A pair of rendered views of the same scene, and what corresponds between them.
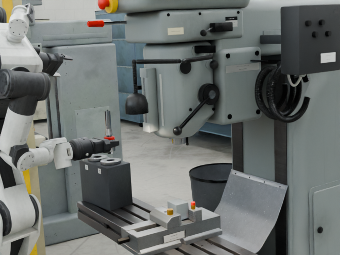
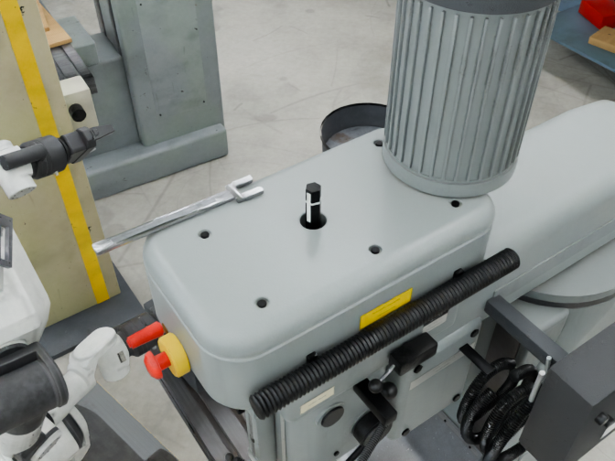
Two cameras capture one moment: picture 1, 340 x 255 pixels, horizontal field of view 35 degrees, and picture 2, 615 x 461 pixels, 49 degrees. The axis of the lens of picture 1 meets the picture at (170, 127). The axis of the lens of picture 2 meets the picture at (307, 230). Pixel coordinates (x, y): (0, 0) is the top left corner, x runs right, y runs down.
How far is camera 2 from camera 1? 1.44 m
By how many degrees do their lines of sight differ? 33
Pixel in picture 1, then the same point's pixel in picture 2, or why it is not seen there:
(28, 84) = (22, 415)
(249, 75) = (451, 367)
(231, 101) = (413, 413)
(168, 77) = (296, 428)
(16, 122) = (14, 440)
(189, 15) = not seen: hidden behind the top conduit
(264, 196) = (442, 443)
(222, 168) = (372, 111)
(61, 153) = (110, 362)
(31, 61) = (23, 328)
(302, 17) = (593, 416)
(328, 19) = not seen: outside the picture
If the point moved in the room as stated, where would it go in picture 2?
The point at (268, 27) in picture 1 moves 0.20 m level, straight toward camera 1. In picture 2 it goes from (506, 279) to (512, 378)
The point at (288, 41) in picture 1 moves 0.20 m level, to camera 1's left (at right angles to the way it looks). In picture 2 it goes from (547, 424) to (414, 427)
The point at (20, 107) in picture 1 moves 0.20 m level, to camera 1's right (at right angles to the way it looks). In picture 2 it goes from (16, 431) to (131, 429)
